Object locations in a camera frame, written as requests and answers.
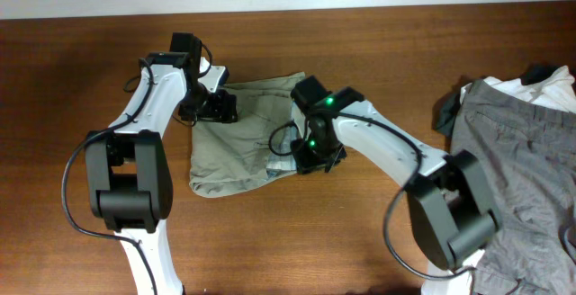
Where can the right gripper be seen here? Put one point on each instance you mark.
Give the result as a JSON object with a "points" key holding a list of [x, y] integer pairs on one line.
{"points": [[306, 164]]}

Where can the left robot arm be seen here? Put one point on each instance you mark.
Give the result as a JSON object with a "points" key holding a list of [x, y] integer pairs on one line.
{"points": [[130, 185]]}

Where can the white garment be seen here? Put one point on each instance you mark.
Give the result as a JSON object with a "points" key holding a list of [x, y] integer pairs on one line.
{"points": [[550, 87]]}

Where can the khaki shorts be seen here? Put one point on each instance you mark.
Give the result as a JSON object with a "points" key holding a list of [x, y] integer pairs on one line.
{"points": [[228, 159]]}

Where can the grey shorts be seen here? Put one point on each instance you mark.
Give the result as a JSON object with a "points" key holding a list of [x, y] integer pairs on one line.
{"points": [[528, 154]]}

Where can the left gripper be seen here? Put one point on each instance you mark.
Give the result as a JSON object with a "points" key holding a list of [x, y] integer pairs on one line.
{"points": [[221, 109]]}

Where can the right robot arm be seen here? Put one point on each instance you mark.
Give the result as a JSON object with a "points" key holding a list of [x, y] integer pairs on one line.
{"points": [[452, 209]]}

